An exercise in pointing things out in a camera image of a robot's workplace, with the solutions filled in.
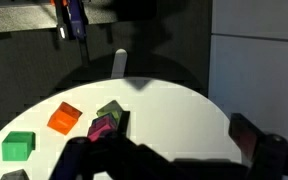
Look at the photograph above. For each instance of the yellow-green block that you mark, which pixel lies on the yellow-green block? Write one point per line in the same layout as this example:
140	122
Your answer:
112	107

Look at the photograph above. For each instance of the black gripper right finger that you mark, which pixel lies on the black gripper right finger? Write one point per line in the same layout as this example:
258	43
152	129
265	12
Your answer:
268	152

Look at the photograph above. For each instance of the orange block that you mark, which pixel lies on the orange block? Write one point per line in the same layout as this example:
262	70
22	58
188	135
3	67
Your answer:
64	118

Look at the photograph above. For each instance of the grey block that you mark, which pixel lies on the grey block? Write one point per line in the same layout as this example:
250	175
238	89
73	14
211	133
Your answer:
15	175

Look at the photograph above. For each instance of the white round table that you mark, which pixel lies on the white round table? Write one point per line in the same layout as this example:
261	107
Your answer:
173	120

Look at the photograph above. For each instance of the magenta block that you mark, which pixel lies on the magenta block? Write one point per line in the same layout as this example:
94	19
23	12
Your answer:
95	133

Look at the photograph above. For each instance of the blue clamp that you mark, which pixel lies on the blue clamp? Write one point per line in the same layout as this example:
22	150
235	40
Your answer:
70	19

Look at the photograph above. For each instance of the white table leg base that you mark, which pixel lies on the white table leg base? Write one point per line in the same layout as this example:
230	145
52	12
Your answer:
119	63

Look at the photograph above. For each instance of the green block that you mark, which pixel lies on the green block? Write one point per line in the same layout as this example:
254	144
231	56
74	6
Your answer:
18	145

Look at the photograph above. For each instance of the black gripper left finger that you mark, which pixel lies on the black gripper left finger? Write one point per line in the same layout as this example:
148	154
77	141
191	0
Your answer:
113	153

